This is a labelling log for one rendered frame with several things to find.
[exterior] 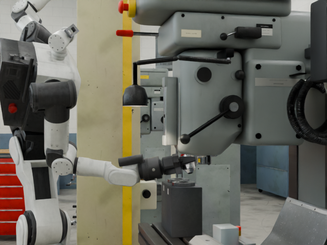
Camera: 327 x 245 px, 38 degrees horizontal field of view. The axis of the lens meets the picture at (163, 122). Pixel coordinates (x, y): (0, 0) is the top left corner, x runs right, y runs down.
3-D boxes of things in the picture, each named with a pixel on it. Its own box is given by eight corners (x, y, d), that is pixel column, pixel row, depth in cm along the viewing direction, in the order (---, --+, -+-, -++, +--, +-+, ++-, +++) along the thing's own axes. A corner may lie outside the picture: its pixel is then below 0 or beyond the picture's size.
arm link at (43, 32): (17, 33, 202) (28, 45, 193) (29, 16, 201) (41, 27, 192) (38, 47, 210) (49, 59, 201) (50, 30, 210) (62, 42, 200)
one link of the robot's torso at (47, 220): (19, 252, 187) (6, 144, 204) (62, 246, 197) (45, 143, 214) (29, 242, 176) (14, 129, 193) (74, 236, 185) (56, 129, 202)
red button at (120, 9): (118, 11, 142) (118, -2, 142) (117, 14, 146) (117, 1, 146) (130, 12, 142) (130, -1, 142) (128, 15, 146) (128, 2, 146)
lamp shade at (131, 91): (117, 106, 136) (117, 84, 136) (135, 106, 142) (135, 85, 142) (135, 105, 131) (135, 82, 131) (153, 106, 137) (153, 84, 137)
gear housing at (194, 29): (174, 44, 135) (174, 9, 135) (157, 56, 158) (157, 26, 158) (283, 48, 142) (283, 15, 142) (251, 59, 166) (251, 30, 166)
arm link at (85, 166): (101, 184, 183) (51, 177, 181) (104, 167, 191) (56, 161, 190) (104, 162, 177) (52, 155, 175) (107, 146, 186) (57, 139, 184)
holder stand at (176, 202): (171, 237, 177) (171, 184, 177) (161, 225, 198) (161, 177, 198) (202, 236, 179) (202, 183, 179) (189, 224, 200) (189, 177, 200)
